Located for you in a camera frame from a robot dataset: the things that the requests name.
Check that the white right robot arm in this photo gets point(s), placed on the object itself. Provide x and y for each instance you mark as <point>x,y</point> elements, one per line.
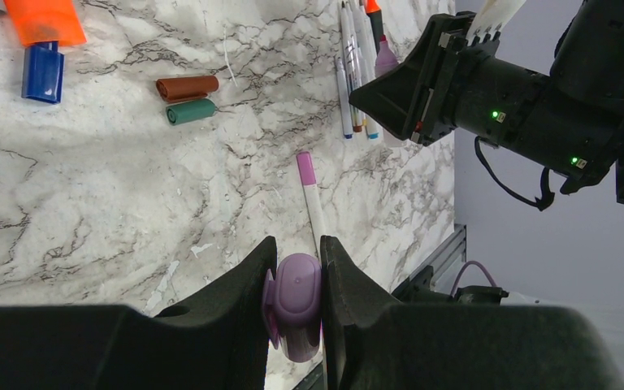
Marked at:
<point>570,121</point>

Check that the teal cap white marker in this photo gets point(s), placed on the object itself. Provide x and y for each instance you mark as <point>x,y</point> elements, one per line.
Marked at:
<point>372,129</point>

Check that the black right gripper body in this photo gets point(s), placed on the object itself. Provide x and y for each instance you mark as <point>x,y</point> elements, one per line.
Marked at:
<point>460,82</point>

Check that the blue cap white marker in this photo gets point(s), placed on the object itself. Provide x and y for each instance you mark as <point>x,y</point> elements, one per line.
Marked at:
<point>345,112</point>

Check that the green cap white marker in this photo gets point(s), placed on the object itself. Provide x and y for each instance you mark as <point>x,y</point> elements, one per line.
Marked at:
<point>349,65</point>

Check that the purple highlighter cap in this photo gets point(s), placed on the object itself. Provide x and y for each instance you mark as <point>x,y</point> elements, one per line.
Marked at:
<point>291,300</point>

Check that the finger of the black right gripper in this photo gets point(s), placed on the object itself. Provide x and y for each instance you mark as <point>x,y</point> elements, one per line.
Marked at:
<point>397,101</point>

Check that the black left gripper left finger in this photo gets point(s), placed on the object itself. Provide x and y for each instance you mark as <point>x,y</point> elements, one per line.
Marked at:
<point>213,339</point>

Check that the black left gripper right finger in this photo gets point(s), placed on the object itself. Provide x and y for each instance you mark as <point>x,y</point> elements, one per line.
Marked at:
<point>374,341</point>

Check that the orange cap black highlighter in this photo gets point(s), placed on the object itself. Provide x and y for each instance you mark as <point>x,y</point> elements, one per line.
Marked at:
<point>374,13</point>

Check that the pink highlighter pen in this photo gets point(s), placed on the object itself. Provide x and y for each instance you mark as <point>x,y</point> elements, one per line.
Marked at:
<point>386,59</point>

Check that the pink cap white marker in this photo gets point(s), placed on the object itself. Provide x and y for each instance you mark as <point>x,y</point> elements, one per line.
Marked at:
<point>313,202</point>

